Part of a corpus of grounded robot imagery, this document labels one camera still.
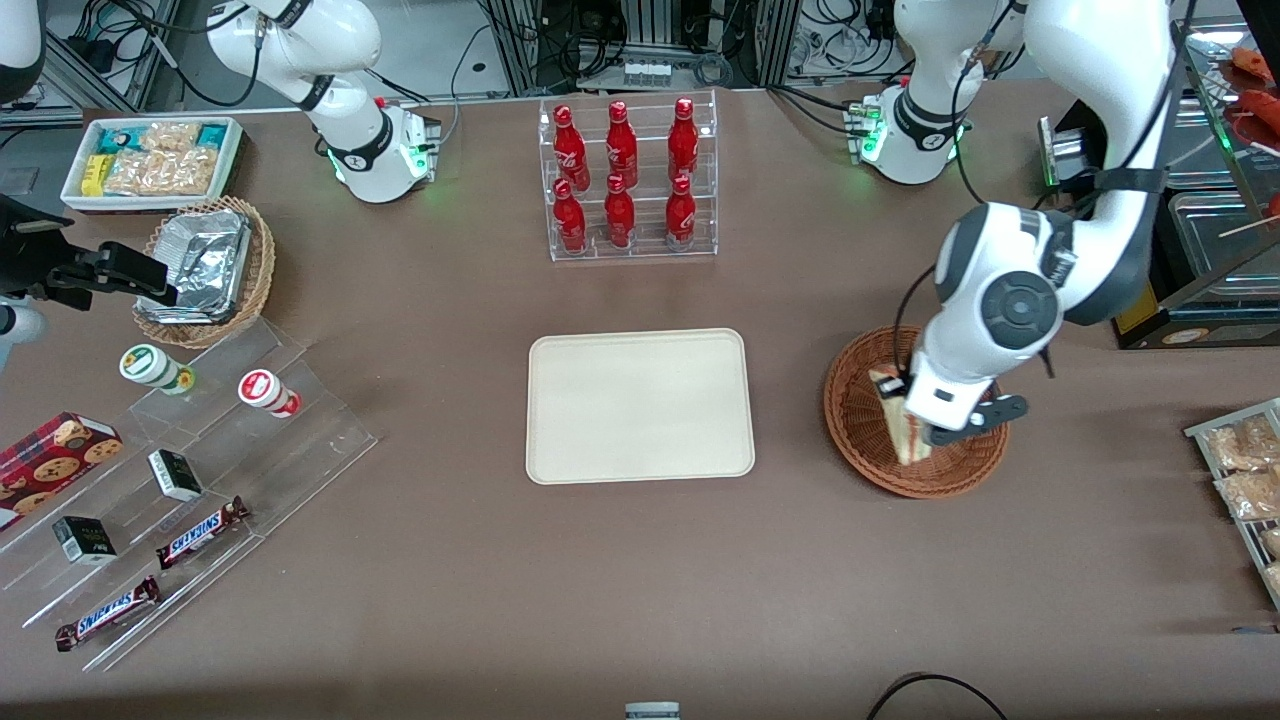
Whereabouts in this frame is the small black box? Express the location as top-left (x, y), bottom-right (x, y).
top-left (147, 448), bottom-right (205, 503)
top-left (51, 515), bottom-right (119, 567)

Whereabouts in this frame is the clear acrylic stepped stand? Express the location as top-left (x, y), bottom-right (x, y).
top-left (0, 317), bottom-right (380, 674)

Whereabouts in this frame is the aluminium foil container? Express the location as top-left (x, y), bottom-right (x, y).
top-left (134, 209), bottom-right (252, 324)

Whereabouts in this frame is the black cable loop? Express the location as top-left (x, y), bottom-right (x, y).
top-left (864, 672), bottom-right (1012, 720)

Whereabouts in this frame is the grey wire rack tray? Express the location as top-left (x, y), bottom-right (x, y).
top-left (1184, 397), bottom-right (1280, 612)

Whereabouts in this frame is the snickers chocolate bar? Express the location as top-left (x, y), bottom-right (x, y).
top-left (154, 496), bottom-right (252, 572)
top-left (54, 576), bottom-right (162, 653)

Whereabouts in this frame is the aluminium equipment rack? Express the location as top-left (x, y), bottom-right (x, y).
top-left (478, 0), bottom-right (833, 97)

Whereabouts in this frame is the bagged fried snack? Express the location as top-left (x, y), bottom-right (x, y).
top-left (1213, 468), bottom-right (1280, 523)
top-left (1203, 413), bottom-right (1280, 473)

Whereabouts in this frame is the white snack bin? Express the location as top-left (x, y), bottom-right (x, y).
top-left (59, 116), bottom-right (247, 215)

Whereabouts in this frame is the oval tan wicker basket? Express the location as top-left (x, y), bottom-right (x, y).
top-left (131, 196), bottom-right (277, 350)

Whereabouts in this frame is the round brown wicker basket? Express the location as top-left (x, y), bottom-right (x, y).
top-left (823, 324), bottom-right (1011, 500)

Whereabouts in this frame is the red lid white cup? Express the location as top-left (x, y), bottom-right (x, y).
top-left (237, 369), bottom-right (302, 420)

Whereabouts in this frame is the triangular sandwich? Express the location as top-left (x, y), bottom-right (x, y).
top-left (867, 366), bottom-right (938, 468)

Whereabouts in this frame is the red cookie box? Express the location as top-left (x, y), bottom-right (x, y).
top-left (0, 411), bottom-right (125, 532)

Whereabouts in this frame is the clear cracker bag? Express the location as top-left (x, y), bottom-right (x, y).
top-left (139, 121), bottom-right (203, 154)
top-left (103, 148), bottom-right (219, 197)

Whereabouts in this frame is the beige rectangular tray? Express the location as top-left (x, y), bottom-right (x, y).
top-left (525, 327), bottom-right (757, 487)

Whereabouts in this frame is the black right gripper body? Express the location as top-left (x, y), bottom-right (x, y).
top-left (0, 195), bottom-right (79, 309)

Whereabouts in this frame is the red cola bottle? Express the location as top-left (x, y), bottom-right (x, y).
top-left (667, 97), bottom-right (701, 182)
top-left (602, 174), bottom-right (638, 251)
top-left (551, 179), bottom-right (589, 255)
top-left (604, 100), bottom-right (640, 189)
top-left (552, 104), bottom-right (592, 193)
top-left (664, 175), bottom-right (698, 252)

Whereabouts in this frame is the clear acrylic bottle rack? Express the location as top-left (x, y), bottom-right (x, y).
top-left (537, 89), bottom-right (720, 264)

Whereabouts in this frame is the red sausage skewer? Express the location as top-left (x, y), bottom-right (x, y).
top-left (1232, 90), bottom-right (1280, 153)
top-left (1230, 46), bottom-right (1280, 89)

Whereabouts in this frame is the green lid white cup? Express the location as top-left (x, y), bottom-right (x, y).
top-left (119, 343), bottom-right (197, 396)

